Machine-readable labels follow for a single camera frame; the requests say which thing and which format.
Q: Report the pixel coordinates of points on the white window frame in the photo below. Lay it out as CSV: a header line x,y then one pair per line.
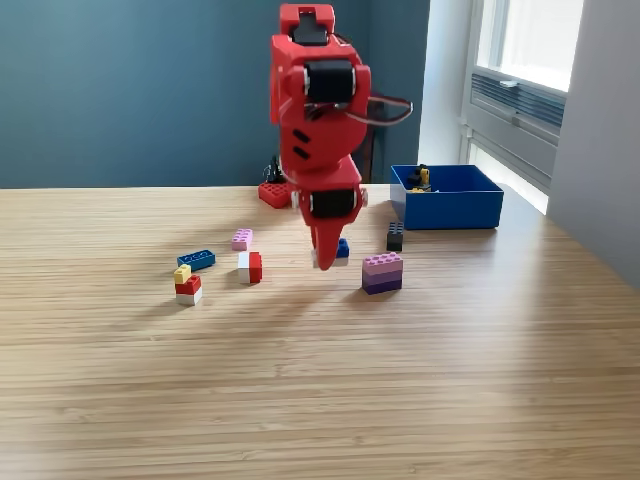
x,y
535,40

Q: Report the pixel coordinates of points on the blue plastic bin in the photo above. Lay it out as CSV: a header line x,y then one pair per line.
x,y
465,207

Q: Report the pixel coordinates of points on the black brick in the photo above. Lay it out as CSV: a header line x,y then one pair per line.
x,y
395,237

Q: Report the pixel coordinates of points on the dark folded chair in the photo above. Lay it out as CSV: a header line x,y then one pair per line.
x,y
376,150

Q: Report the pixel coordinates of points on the blue white brick stack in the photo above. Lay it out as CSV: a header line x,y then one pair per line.
x,y
343,248

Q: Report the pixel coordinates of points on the pink purple brick stack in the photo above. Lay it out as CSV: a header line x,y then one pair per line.
x,y
382,275

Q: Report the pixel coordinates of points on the grey vent grille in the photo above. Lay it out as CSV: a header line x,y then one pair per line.
x,y
540,106

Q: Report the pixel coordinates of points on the tall red white brick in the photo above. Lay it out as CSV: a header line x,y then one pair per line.
x,y
249,268

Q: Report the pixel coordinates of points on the yellow red white brick stack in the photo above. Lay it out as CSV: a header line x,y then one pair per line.
x,y
188,291

